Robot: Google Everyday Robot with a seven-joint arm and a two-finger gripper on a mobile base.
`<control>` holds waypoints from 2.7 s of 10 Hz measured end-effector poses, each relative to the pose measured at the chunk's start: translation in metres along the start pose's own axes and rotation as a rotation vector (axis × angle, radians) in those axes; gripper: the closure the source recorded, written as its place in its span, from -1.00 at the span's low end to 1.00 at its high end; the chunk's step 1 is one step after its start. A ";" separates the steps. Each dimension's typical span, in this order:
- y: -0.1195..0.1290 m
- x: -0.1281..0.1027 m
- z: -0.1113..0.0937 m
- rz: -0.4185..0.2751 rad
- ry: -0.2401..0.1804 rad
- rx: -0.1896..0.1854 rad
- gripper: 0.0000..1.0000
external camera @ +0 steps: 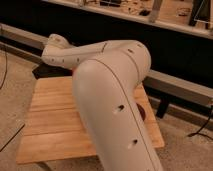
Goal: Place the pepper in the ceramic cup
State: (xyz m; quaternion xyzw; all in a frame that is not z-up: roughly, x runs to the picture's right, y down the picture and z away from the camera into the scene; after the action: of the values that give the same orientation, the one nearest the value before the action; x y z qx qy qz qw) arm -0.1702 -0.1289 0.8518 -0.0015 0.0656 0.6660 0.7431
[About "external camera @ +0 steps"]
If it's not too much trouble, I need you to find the black cable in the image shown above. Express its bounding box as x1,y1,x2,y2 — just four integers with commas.
187,105,213,138
0,49,26,153

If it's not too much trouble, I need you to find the grey metal rail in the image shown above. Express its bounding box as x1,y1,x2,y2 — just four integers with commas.
0,23,213,108

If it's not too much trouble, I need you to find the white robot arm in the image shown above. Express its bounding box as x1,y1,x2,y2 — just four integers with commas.
42,34,163,171

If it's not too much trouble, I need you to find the black cable right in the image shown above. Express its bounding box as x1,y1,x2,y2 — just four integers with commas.
187,105,213,138

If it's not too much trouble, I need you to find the black cable left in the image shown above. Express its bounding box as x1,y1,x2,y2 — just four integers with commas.
0,49,26,153

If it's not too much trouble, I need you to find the dark round cup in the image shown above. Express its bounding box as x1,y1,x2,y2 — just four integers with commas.
136,103,146,121

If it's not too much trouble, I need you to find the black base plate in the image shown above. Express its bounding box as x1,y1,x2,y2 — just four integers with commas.
32,63,72,79

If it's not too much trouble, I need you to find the wooden table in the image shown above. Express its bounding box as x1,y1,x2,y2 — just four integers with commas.
15,75,166,165

